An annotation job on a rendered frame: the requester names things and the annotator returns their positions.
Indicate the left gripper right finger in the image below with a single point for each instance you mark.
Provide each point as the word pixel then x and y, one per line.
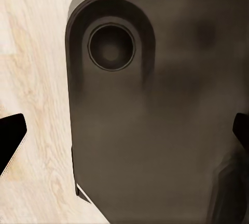
pixel 241 130

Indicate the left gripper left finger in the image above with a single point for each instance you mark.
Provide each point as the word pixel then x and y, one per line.
pixel 13 129

